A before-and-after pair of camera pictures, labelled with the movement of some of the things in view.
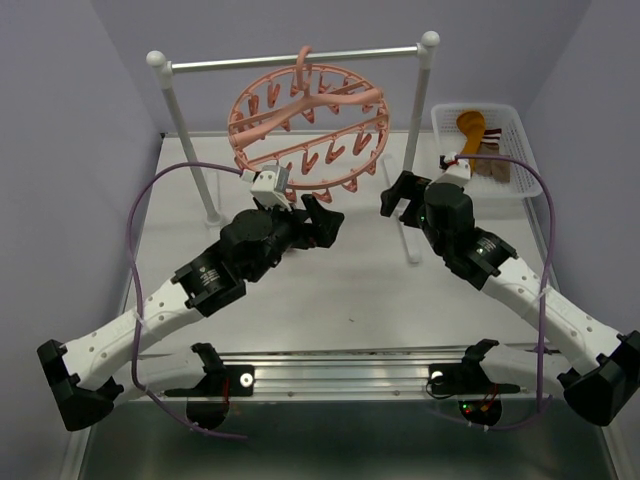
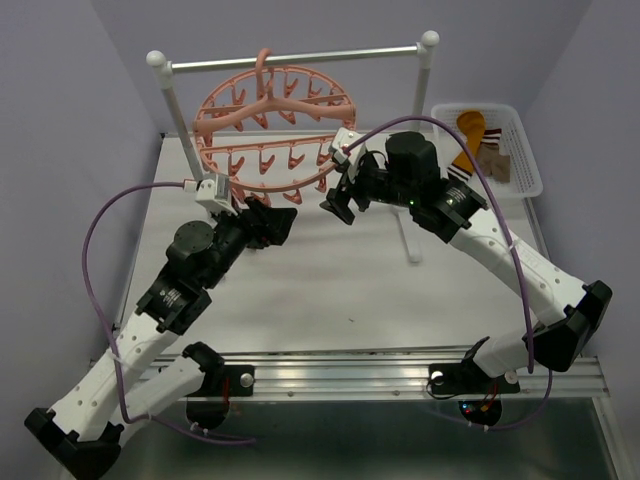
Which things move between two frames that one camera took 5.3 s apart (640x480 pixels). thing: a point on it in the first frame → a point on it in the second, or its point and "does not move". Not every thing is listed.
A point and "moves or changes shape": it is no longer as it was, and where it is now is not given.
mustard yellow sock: x=472 y=124 does not move
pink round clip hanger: x=328 y=127 moves or changes shape
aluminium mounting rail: x=379 y=375 does not move
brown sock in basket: x=498 y=169 does not move
